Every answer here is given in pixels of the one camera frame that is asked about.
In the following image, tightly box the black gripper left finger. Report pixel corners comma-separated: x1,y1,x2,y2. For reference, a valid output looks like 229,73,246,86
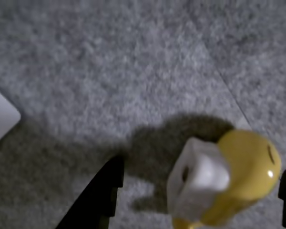
54,155,125,229

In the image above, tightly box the yellow egg sushi toy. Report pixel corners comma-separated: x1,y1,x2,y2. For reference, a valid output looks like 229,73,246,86
168,128,282,229

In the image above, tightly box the grey carpet tile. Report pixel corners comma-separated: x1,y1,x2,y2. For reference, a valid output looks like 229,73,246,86
0,0,286,229

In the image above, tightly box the white rectangular card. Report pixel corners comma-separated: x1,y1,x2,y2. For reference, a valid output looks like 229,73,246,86
0,83,22,150

